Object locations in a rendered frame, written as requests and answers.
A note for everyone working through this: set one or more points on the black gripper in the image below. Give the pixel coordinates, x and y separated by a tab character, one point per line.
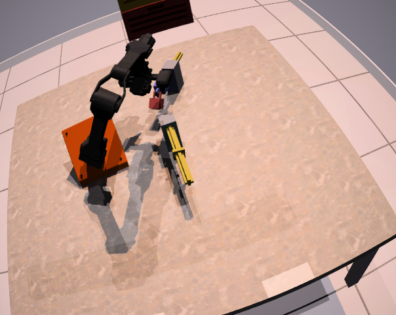
163	78

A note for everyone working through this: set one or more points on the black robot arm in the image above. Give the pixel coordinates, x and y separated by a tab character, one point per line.
105	103

